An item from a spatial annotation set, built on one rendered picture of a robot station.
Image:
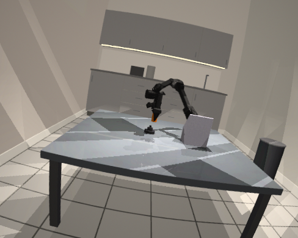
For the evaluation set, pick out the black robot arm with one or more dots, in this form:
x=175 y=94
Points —
x=179 y=87

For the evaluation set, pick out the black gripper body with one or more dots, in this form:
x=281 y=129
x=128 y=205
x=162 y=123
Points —
x=157 y=106

